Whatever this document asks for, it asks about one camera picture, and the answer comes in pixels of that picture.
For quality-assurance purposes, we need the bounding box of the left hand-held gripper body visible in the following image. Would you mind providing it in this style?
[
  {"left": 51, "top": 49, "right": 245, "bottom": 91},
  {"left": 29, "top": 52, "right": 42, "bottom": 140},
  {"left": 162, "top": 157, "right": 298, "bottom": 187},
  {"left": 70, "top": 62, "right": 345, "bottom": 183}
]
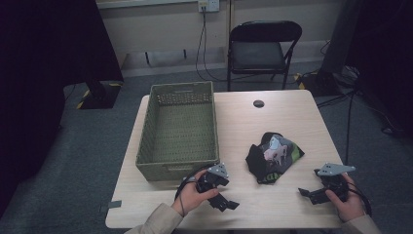
[{"left": 194, "top": 162, "right": 230, "bottom": 197}]

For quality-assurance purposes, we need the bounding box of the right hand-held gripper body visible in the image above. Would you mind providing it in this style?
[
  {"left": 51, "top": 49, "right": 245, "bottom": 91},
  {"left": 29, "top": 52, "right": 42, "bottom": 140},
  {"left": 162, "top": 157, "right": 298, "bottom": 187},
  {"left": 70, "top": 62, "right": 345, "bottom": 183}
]
[{"left": 314, "top": 162, "right": 357, "bottom": 203}]

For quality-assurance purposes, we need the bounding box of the black printed garment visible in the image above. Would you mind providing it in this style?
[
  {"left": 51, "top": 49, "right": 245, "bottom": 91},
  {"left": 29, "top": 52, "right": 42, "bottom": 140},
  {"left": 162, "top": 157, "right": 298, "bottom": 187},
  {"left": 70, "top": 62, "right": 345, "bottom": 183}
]
[{"left": 244, "top": 131, "right": 306, "bottom": 185}]

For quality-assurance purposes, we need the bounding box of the green woven basket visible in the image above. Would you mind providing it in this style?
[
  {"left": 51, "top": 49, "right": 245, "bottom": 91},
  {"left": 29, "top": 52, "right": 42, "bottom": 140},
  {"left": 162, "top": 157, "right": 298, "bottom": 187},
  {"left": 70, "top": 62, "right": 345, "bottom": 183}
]
[{"left": 135, "top": 81, "right": 221, "bottom": 182}]

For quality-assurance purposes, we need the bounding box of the person's left hand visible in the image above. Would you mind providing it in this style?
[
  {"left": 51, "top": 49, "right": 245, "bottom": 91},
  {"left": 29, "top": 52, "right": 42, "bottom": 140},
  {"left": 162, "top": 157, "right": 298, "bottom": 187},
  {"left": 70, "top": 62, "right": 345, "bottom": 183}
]
[{"left": 170, "top": 169, "right": 220, "bottom": 217}]

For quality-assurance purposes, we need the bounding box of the person's right hand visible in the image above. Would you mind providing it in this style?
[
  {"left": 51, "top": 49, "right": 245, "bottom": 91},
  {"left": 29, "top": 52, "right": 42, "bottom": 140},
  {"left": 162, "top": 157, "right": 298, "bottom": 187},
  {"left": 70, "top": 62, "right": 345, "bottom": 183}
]
[{"left": 324, "top": 173, "right": 366, "bottom": 223}]

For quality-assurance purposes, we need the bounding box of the black stand base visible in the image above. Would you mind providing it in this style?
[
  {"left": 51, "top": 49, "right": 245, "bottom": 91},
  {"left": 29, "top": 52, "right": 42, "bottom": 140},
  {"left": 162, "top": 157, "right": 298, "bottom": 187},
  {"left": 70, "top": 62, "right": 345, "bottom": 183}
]
[
  {"left": 75, "top": 81, "right": 124, "bottom": 110},
  {"left": 296, "top": 70, "right": 343, "bottom": 98}
]

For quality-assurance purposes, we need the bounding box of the grey tape piece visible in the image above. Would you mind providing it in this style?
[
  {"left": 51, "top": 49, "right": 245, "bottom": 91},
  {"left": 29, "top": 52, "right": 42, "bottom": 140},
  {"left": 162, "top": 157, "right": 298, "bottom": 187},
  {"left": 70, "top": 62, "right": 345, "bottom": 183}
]
[{"left": 98, "top": 200, "right": 123, "bottom": 213}]

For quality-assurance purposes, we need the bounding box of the white baseboard panel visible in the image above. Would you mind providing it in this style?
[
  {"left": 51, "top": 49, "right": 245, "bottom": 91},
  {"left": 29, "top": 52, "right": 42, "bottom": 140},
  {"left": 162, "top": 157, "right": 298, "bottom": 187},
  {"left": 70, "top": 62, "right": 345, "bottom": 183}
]
[{"left": 121, "top": 46, "right": 228, "bottom": 78}]

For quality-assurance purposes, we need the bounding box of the dark curtain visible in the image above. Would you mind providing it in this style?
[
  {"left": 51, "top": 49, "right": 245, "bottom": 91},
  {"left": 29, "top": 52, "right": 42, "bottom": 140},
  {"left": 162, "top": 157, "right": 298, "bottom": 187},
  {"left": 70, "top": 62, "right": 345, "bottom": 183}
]
[
  {"left": 344, "top": 0, "right": 413, "bottom": 139},
  {"left": 0, "top": 0, "right": 125, "bottom": 219}
]

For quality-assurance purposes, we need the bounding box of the black folding chair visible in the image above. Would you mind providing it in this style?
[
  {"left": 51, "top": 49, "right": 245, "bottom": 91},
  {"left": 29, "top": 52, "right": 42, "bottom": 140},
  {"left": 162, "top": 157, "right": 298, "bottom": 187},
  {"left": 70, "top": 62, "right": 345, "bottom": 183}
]
[{"left": 226, "top": 19, "right": 303, "bottom": 93}]

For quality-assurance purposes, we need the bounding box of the grey upright column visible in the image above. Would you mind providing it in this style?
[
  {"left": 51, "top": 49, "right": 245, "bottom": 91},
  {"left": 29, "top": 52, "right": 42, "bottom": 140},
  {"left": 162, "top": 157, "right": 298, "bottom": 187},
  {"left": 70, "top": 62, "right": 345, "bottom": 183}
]
[{"left": 319, "top": 0, "right": 363, "bottom": 76}]

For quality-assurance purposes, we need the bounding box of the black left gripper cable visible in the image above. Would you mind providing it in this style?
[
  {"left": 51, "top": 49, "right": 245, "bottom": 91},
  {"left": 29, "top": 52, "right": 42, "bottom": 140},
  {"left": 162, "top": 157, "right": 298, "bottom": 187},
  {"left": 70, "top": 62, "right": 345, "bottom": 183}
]
[{"left": 173, "top": 164, "right": 216, "bottom": 217}]

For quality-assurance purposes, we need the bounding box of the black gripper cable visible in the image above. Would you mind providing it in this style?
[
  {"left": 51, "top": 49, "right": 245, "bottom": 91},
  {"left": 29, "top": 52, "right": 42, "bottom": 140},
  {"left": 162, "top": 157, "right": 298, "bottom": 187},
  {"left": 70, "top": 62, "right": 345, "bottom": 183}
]
[
  {"left": 173, "top": 164, "right": 216, "bottom": 217},
  {"left": 345, "top": 181, "right": 373, "bottom": 218}
]

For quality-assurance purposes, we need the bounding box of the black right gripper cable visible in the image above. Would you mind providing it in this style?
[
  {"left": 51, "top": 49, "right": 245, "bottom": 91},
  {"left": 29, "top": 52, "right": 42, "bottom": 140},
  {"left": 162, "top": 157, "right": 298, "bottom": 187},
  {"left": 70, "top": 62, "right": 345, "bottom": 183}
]
[{"left": 345, "top": 181, "right": 373, "bottom": 218}]

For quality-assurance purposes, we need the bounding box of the black wall cable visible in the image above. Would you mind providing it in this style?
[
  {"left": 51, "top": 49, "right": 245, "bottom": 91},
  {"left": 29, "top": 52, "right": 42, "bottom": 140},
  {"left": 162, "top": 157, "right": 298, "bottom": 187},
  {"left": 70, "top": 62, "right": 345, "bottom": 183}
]
[
  {"left": 202, "top": 7, "right": 261, "bottom": 82},
  {"left": 195, "top": 7, "right": 228, "bottom": 83}
]

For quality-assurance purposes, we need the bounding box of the white wall socket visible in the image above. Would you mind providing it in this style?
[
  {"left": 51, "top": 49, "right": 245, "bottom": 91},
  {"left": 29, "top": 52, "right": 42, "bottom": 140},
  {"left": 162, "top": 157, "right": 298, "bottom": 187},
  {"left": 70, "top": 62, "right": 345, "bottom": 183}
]
[{"left": 198, "top": 0, "right": 221, "bottom": 14}]

